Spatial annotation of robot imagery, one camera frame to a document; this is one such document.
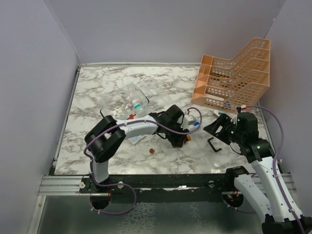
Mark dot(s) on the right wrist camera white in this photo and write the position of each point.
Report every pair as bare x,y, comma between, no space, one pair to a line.
241,108

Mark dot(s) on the clear plastic box lid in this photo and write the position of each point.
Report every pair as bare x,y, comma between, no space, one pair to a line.
217,153

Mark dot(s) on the white blue gauze packet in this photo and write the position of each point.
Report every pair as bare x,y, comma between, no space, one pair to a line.
134,140

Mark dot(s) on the white green-label medicine bottle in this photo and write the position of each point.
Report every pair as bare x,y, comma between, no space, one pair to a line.
137,106

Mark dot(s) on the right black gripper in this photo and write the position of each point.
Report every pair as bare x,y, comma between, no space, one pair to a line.
223,120

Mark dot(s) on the orange plastic file organizer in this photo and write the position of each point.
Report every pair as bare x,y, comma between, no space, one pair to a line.
225,84

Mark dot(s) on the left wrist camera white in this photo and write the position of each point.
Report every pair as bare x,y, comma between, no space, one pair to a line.
187,120

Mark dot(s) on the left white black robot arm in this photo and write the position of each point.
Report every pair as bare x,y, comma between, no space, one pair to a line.
106,137

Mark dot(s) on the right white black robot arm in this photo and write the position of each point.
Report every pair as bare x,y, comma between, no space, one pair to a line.
274,204

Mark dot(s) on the clear plastic medicine box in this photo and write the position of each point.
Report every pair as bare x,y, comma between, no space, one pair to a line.
118,103

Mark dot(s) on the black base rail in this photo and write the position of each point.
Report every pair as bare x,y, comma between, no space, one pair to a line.
160,188

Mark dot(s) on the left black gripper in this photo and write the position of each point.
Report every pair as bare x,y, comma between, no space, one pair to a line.
177,140

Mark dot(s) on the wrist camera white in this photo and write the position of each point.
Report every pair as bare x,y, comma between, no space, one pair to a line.
241,108
187,120

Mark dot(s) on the white blue small bottle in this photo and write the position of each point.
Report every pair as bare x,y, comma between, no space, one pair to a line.
195,123

